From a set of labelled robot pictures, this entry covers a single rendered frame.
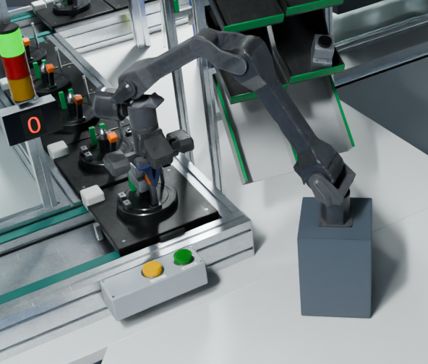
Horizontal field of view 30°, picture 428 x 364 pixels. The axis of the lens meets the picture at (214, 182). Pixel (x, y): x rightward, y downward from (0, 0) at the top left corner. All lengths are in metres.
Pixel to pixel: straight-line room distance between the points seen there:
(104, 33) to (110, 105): 1.32
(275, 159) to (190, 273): 0.36
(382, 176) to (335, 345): 0.60
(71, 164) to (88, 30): 0.97
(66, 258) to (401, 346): 0.74
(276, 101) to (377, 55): 1.26
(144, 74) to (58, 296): 0.47
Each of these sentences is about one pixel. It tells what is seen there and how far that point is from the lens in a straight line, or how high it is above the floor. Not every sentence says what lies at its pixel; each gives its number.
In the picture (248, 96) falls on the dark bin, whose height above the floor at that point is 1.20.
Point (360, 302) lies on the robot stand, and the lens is 1.61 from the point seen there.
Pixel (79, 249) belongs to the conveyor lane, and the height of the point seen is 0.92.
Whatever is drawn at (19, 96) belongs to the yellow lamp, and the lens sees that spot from 1.71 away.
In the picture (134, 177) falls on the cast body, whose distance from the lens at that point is 1.76.
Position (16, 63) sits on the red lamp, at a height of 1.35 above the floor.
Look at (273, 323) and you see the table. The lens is 1.64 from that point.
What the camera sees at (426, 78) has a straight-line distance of 2.84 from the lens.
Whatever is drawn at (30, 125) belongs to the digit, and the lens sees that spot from 1.74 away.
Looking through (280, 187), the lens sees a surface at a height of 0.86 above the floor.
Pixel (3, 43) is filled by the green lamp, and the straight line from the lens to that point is 1.67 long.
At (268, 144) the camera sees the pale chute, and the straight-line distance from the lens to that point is 1.84.
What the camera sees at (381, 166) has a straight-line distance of 2.09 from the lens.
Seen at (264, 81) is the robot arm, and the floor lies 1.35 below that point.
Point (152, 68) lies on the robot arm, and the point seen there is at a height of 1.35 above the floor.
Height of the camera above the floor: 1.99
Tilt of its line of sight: 33 degrees down
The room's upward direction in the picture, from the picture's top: 7 degrees counter-clockwise
